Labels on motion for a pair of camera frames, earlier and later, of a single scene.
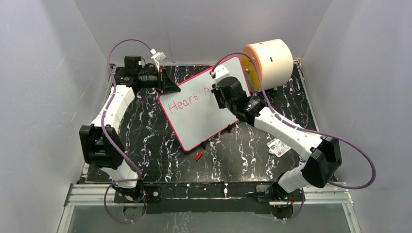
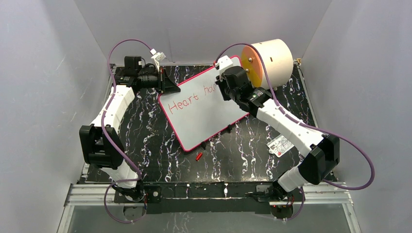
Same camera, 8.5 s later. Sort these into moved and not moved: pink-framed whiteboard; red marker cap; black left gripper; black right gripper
Moved: black right gripper
Not moved: pink-framed whiteboard; black left gripper; red marker cap
